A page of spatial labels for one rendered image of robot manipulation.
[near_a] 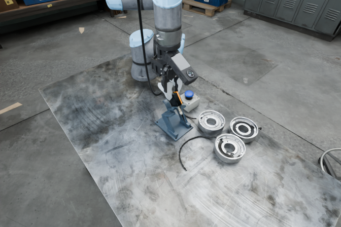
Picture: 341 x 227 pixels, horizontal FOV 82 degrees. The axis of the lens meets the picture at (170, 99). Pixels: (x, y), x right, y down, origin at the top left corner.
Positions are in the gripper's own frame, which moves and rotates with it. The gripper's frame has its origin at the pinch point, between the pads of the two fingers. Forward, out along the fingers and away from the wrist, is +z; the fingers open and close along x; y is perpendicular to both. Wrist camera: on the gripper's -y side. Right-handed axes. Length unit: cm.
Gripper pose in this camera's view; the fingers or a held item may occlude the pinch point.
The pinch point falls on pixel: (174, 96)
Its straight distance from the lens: 70.5
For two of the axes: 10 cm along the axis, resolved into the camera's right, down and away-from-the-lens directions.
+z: 0.2, 7.5, 6.6
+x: -7.3, 4.6, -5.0
